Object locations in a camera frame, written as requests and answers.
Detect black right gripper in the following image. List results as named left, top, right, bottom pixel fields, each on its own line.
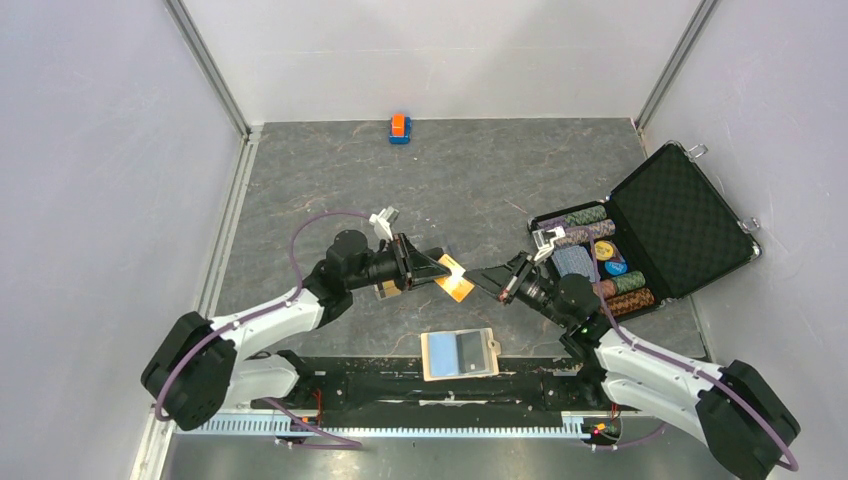
left=462, top=251, right=570, bottom=328

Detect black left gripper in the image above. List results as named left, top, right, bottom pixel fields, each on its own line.
left=346, top=232, right=451, bottom=291

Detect gold VIP credit card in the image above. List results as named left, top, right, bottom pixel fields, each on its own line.
left=435, top=253, right=475, bottom=303

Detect black and yellow credit cards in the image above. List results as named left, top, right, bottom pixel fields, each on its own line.
left=374, top=281, right=403, bottom=300

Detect clear acrylic card box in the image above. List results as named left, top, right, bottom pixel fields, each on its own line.
left=372, top=246, right=458, bottom=303

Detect beige leather card holder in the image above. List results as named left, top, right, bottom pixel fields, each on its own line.
left=420, top=328, right=501, bottom=382

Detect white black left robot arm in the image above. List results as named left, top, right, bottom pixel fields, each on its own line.
left=140, top=230, right=450, bottom=431

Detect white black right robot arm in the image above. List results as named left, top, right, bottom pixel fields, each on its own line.
left=464, top=252, right=801, bottom=479

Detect blue patterned playing card deck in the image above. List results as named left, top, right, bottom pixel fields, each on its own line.
left=551, top=245, right=596, bottom=282

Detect purple poker chip stack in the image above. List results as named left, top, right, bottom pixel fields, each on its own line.
left=541, top=219, right=616, bottom=248

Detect yellow dealer button chip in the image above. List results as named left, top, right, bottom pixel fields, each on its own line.
left=594, top=240, right=619, bottom=261

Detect green blue poker chip stack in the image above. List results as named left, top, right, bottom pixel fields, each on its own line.
left=529, top=205, right=616, bottom=237

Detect blue round chip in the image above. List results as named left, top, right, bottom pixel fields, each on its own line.
left=604, top=259, right=629, bottom=276

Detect brown poker chip stack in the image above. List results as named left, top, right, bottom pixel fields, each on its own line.
left=594, top=271, right=657, bottom=318

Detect orange and blue toy car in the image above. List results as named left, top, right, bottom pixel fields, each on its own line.
left=388, top=113, right=412, bottom=145

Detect black poker chip case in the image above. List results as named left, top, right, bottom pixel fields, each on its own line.
left=527, top=141, right=762, bottom=321

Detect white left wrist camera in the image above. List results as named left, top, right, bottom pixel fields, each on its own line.
left=368, top=206, right=399, bottom=242

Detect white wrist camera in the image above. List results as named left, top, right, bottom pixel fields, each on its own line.
left=368, top=206, right=399, bottom=242
left=531, top=226, right=565, bottom=265

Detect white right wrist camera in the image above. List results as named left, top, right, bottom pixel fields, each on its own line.
left=531, top=226, right=565, bottom=265

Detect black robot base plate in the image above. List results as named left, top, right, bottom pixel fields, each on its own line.
left=278, top=357, right=612, bottom=427

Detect white slotted cable duct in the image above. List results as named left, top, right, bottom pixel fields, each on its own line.
left=188, top=412, right=610, bottom=440

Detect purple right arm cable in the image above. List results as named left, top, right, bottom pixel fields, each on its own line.
left=539, top=227, right=800, bottom=473

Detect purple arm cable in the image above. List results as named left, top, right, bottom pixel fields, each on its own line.
left=153, top=211, right=372, bottom=452
left=539, top=227, right=800, bottom=473

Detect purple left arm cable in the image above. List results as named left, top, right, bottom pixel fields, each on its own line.
left=153, top=211, right=372, bottom=452

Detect aluminium frame post left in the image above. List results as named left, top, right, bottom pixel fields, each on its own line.
left=163, top=0, right=252, bottom=138

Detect aluminium frame post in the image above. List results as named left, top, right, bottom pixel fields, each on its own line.
left=163, top=0, right=252, bottom=138
left=633, top=0, right=720, bottom=135

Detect aluminium frame post right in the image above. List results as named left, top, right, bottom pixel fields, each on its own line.
left=633, top=0, right=720, bottom=135

